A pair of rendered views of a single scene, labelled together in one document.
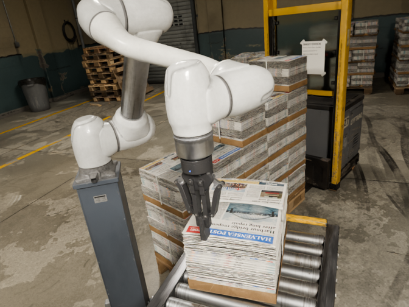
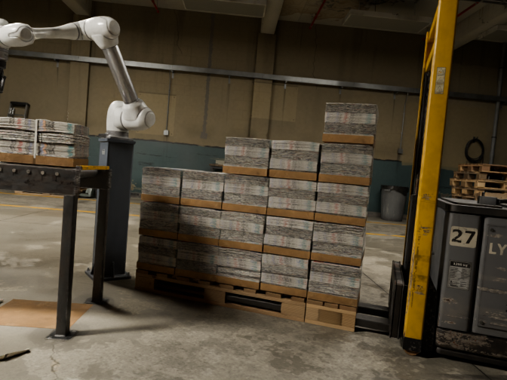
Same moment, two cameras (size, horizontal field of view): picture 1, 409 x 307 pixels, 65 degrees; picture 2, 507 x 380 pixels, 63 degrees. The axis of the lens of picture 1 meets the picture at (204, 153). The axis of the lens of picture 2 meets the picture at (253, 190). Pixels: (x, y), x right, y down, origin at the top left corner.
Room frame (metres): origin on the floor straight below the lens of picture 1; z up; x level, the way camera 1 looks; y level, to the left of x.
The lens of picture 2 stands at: (0.88, -2.60, 0.88)
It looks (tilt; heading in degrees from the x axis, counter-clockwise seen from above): 3 degrees down; 62
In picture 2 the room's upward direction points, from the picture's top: 5 degrees clockwise
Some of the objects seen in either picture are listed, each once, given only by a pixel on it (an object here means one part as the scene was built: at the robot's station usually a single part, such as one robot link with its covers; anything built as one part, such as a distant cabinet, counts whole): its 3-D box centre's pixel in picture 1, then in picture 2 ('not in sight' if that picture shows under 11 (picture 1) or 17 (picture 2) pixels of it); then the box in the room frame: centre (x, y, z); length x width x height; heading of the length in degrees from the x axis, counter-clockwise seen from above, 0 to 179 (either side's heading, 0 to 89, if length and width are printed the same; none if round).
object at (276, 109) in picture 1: (256, 110); (299, 161); (2.36, -0.43, 0.95); 0.38 x 0.29 x 0.23; 45
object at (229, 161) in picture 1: (226, 195); (229, 235); (2.06, -0.13, 0.42); 1.17 x 0.39 x 0.83; 134
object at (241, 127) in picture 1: (231, 121); (254, 157); (2.15, -0.22, 0.95); 0.38 x 0.29 x 0.23; 46
